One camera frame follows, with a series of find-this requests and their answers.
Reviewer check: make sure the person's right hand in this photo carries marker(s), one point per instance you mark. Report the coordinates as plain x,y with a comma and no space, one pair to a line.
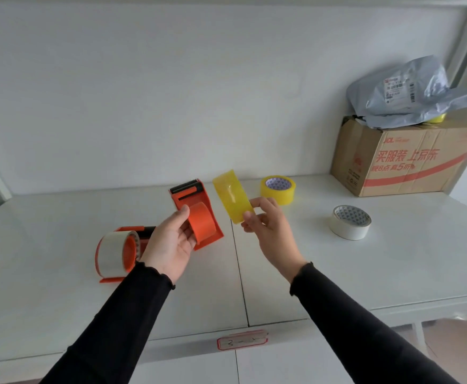
275,235

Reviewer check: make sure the person's left hand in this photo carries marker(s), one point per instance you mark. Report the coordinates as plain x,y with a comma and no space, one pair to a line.
169,243

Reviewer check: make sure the person's left thumb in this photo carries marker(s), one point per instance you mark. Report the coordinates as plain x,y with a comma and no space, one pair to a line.
177,216

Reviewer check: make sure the person's right thumb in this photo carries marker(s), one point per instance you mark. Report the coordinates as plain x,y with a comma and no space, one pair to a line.
253,217

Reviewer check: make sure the yellow tape roll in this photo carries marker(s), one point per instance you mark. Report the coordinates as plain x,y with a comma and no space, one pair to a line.
233,197
278,190

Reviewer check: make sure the person's left forearm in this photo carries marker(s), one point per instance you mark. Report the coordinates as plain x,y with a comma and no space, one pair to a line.
113,327

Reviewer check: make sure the person's right forearm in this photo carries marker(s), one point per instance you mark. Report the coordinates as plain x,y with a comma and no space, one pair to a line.
361,331

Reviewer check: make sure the orange dispenser with white tape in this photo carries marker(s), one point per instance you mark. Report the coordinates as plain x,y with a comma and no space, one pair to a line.
117,253

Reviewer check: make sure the white tape roll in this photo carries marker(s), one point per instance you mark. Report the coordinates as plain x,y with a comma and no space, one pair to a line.
350,223

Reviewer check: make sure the red-bordered white label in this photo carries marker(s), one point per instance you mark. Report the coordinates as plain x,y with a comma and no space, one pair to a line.
242,339

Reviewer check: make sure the brown cardboard box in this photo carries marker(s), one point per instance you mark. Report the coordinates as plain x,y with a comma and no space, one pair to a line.
401,159

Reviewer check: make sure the grey plastic mailer bag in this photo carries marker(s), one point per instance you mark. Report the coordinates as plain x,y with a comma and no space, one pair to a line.
409,93

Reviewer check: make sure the yellow object under mailer bag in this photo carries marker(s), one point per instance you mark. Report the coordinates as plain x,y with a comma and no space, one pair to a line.
436,119

